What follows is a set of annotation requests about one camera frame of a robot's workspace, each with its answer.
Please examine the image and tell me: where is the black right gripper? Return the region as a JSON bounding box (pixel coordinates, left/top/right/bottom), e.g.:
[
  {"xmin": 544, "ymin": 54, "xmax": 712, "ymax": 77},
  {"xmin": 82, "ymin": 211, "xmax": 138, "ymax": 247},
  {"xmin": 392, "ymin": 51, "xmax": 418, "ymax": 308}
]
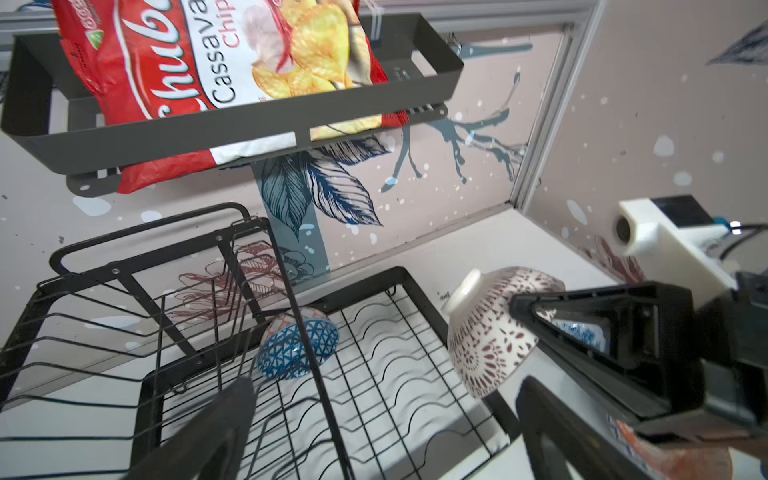
[{"xmin": 509, "ymin": 272, "xmax": 767, "ymax": 444}]

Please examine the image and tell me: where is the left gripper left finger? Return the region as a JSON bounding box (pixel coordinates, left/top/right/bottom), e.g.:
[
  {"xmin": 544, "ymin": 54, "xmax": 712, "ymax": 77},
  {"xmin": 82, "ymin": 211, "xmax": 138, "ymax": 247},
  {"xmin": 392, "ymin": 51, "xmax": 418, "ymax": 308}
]
[{"xmin": 125, "ymin": 377, "xmax": 256, "ymax": 480}]

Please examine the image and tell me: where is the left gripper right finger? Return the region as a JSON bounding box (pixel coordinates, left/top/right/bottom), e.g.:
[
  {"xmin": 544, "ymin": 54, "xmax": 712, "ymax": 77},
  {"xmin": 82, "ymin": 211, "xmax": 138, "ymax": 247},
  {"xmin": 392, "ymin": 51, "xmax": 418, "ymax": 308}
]
[{"xmin": 516, "ymin": 376, "xmax": 648, "ymax": 479}]

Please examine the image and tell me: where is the dark blue patterned bowl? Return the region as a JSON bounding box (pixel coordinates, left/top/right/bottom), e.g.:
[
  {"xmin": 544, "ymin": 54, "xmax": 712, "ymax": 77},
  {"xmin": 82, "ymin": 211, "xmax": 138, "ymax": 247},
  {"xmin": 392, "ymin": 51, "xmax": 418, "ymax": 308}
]
[{"xmin": 257, "ymin": 307, "xmax": 340, "ymax": 380}]

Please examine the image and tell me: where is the white maroon patterned bowl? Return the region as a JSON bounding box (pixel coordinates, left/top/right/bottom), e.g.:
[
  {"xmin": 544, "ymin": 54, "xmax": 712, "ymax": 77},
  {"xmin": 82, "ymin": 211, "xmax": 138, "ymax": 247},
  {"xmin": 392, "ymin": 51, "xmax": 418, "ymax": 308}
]
[{"xmin": 442, "ymin": 266, "xmax": 565, "ymax": 399}]

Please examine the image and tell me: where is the black wire dish rack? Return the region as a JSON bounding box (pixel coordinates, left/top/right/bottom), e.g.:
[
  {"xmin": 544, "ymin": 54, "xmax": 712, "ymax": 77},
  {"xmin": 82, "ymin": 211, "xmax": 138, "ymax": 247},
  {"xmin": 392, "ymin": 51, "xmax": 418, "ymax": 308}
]
[{"xmin": 1, "ymin": 203, "xmax": 520, "ymax": 479}]

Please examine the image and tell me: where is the red and blue patterned bowl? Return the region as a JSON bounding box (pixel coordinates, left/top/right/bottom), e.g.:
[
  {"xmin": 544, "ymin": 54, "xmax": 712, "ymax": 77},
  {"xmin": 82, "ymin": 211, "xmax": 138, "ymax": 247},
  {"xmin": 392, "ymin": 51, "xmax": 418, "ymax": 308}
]
[{"xmin": 608, "ymin": 417, "xmax": 733, "ymax": 480}]

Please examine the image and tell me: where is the red cassava chips bag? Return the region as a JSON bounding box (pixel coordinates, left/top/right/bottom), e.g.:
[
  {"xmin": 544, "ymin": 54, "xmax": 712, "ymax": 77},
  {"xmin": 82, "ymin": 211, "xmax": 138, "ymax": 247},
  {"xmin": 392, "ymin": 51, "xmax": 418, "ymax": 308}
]
[{"xmin": 50, "ymin": 0, "xmax": 410, "ymax": 194}]

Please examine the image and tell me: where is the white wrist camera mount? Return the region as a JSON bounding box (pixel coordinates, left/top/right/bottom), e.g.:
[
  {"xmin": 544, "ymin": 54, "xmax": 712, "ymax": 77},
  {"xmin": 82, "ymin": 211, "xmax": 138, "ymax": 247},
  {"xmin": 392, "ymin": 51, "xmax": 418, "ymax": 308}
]
[{"xmin": 614, "ymin": 195, "xmax": 737, "ymax": 308}]

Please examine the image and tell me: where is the black wall shelf basket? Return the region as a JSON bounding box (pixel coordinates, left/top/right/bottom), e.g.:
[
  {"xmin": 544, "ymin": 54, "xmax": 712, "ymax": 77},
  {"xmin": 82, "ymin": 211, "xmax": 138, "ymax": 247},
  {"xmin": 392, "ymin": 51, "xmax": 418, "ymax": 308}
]
[{"xmin": 1, "ymin": 14, "xmax": 464, "ymax": 196}]

